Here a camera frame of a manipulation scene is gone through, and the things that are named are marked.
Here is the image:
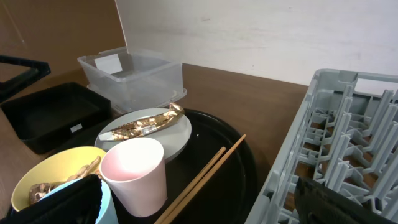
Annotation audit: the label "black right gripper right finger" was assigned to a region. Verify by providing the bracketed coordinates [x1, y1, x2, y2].
[294, 177, 394, 224]

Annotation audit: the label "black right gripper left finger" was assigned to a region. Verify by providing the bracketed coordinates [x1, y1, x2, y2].
[1, 175, 102, 224]

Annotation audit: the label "light blue plastic cup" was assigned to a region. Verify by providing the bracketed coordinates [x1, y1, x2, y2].
[41, 175, 118, 224]

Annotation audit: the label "pink plastic cup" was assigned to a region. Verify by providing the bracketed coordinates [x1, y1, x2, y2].
[99, 138, 167, 217]

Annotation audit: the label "grey dishwasher rack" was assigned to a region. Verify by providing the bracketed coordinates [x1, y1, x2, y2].
[246, 69, 397, 223]

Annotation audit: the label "yellow bowl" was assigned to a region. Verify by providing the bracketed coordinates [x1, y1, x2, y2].
[11, 146, 106, 212]

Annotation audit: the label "food scraps in bowl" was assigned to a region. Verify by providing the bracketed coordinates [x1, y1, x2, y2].
[29, 156, 101, 205]

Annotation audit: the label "round black serving tray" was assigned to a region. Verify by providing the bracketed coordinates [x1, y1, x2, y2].
[55, 108, 259, 224]

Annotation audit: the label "black rectangular tray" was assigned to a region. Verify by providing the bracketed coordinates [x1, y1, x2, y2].
[1, 82, 111, 154]

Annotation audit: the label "gold foil wrapper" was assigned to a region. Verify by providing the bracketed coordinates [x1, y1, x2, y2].
[98, 103, 185, 141]

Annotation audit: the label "right wooden chopstick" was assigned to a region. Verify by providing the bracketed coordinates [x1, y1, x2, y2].
[160, 134, 247, 224]

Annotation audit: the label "wooden chopstick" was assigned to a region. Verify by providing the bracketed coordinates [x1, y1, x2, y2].
[160, 134, 247, 224]
[155, 147, 226, 224]

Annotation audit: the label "grey round plate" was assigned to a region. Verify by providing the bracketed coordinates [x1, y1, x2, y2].
[99, 108, 192, 163]

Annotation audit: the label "left wooden chopstick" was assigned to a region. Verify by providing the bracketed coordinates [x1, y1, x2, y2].
[155, 147, 226, 224]

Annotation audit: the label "clear plastic storage bin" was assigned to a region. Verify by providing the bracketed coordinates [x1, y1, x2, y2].
[77, 47, 187, 113]

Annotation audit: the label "black frame object far left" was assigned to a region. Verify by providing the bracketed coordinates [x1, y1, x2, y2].
[1, 55, 51, 103]

